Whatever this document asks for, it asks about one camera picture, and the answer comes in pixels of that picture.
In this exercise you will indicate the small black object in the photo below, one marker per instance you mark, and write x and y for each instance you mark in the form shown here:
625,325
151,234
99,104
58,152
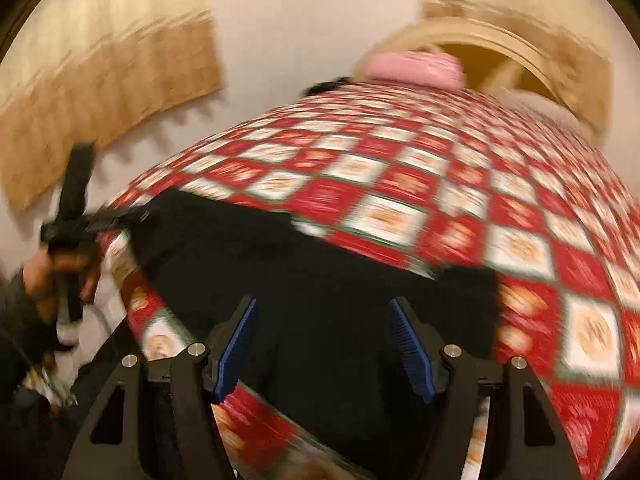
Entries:
325,85

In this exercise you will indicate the beige wide floral curtain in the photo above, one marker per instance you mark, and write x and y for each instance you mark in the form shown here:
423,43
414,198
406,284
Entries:
100,85

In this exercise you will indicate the striped pillow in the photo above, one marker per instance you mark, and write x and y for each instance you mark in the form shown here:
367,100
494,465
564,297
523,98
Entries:
555,112

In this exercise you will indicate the pink folded blanket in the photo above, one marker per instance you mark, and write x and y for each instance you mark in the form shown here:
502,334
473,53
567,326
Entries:
412,67

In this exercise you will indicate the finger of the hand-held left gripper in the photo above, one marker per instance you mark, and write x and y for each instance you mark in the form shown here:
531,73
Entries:
122,219
79,180

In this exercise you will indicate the black pants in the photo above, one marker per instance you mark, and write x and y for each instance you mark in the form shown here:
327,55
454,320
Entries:
325,320

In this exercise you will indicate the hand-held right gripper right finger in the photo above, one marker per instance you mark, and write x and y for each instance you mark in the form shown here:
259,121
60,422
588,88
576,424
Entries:
412,350

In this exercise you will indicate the cream wooden headboard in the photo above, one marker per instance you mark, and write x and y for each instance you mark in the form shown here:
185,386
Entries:
480,42

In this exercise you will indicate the red checkered printed bedspread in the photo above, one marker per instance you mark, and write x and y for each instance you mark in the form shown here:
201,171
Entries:
425,175

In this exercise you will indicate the person's left forearm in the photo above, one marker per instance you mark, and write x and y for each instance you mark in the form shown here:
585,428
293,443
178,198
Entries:
17,315

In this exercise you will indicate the person's left hand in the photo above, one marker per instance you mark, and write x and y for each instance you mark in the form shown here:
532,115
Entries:
45,275

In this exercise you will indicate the beige valanced floral curtain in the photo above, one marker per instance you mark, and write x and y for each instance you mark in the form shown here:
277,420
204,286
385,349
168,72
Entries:
525,5

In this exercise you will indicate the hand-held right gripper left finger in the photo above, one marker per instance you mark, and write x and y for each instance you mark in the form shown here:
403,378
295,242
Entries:
235,350

